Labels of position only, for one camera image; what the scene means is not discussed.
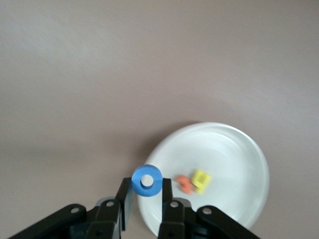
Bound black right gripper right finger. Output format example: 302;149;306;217
158;178;260;239

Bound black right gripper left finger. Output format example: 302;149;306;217
7;177;135;239

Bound orange foam letter t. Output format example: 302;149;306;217
175;175;194;196

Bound yellow foam letter h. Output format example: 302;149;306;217
191;169;213;195

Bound blue foam letter o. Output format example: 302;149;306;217
131;164;163;197

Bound beige brown plate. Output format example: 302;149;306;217
137;121;270;237

